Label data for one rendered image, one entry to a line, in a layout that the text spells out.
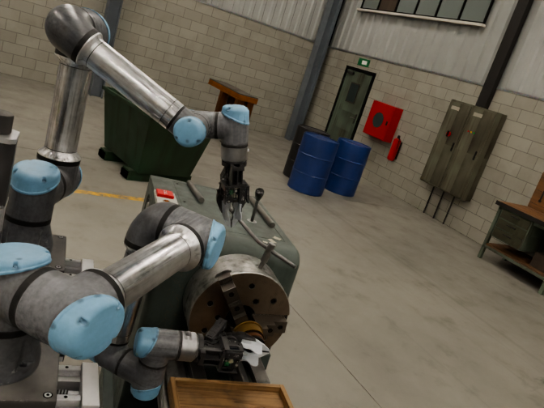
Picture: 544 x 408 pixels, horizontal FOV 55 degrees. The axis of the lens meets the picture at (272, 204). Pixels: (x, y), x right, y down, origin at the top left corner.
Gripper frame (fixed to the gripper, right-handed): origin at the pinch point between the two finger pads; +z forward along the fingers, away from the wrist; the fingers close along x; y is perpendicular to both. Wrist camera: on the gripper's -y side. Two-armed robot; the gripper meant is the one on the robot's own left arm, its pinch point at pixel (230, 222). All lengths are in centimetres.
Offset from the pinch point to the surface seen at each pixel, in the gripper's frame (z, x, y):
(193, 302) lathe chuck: 20.4, -12.6, 9.8
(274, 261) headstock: 17.0, 16.2, -5.2
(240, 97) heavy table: 93, 193, -803
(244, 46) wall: 19, 258, -1055
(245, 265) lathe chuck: 11.6, 3.6, 6.1
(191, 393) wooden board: 43, -15, 21
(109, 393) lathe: 73, -38, -20
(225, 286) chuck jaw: 14.6, -3.7, 12.2
